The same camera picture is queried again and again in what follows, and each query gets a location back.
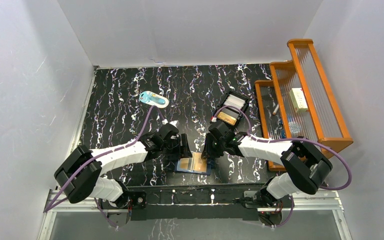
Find blue leather card holder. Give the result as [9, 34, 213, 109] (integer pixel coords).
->
[174, 152, 213, 176]

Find blue items on rack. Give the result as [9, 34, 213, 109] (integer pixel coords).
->
[279, 115, 302, 139]

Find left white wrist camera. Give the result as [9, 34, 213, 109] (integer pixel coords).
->
[162, 119, 179, 129]

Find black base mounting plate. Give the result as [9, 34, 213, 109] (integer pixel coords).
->
[97, 182, 296, 222]

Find orange wooden tiered rack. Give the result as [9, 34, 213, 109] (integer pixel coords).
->
[255, 39, 354, 153]

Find white cards stack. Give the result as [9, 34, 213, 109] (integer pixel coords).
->
[224, 94, 246, 109]

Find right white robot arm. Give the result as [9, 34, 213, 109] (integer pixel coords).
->
[202, 120, 333, 207]

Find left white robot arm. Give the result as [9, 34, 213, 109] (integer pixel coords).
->
[54, 122, 193, 208]

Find gold cards in box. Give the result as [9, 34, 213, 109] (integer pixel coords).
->
[216, 109, 239, 126]

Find small stick on rack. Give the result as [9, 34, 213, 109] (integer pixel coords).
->
[272, 104, 280, 115]

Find aluminium frame rail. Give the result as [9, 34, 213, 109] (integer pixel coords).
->
[37, 190, 352, 240]

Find gold credit card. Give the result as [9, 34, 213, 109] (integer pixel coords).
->
[177, 158, 193, 171]
[192, 152, 208, 172]

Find black card box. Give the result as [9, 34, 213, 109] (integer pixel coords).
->
[213, 90, 250, 129]

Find white box on rack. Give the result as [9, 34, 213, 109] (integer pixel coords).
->
[289, 87, 309, 113]

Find teal oval blister pack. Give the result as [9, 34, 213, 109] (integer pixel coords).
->
[139, 90, 170, 109]

